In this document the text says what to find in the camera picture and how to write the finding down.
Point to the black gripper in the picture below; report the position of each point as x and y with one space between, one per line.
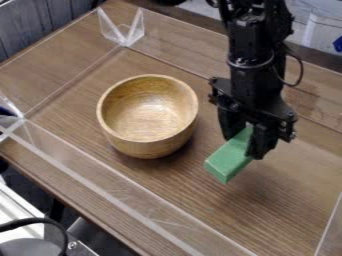
271 112

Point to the green rectangular block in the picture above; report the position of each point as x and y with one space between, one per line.
230 159

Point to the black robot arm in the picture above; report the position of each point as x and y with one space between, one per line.
249 96

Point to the brown wooden bowl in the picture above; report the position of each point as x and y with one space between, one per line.
147 115

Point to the white container top right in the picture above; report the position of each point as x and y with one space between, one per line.
323 34

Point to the grey metal stand base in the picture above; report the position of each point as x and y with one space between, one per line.
24 244

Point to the clear acrylic front wall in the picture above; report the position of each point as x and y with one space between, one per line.
151 225

